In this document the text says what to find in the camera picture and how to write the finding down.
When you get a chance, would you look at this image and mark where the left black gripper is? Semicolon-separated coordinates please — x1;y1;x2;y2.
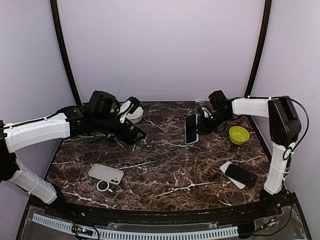
92;114;147;145

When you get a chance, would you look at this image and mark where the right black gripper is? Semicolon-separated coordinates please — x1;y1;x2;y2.
193;110;232;134

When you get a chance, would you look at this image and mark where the light blue phone case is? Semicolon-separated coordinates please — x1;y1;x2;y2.
185;113;200;145

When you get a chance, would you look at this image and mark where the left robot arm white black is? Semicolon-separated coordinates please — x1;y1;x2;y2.
0;104;147;218

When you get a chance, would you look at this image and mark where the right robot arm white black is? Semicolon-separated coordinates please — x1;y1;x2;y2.
185;90;303;217

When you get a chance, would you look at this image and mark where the white phone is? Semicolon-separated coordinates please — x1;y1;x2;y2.
219;161;246;190

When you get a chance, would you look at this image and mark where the clear white phone case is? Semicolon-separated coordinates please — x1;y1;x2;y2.
88;163;124;185

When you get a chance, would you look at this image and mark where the black phone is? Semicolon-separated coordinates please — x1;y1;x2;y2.
225;164;258;188

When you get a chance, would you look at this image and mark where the white scalloped bowl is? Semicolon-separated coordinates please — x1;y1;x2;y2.
126;106;144;124

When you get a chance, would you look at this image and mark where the green bowl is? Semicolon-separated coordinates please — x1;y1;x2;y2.
229;126;250;146

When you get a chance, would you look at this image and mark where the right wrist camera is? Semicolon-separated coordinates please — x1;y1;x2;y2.
197;105;213;119

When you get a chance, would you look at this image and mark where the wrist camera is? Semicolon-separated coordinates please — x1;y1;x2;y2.
197;105;213;119
117;96;141;124

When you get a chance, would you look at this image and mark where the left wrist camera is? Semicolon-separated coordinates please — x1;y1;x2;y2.
117;96;141;124

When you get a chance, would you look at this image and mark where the white slotted cable duct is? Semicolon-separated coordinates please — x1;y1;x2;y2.
31;213;239;240

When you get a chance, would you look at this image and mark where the right black frame post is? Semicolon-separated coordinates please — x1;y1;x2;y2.
244;0;272;97

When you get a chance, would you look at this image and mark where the black frame post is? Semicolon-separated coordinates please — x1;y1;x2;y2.
244;0;272;97
49;0;82;106

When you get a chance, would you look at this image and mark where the left black frame post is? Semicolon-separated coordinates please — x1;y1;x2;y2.
49;0;82;106

